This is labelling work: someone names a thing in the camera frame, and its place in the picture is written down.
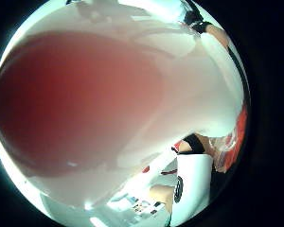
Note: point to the red and clear plastic packet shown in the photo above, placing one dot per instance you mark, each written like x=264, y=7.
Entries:
x=235, y=142

